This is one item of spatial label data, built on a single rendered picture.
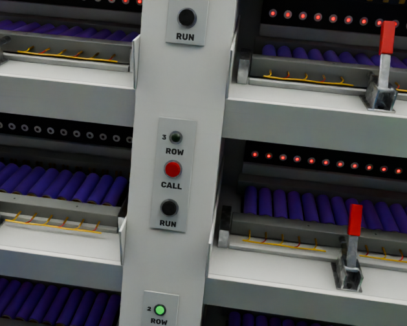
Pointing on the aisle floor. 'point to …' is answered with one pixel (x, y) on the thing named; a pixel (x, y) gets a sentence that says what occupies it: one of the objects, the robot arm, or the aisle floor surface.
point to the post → (197, 235)
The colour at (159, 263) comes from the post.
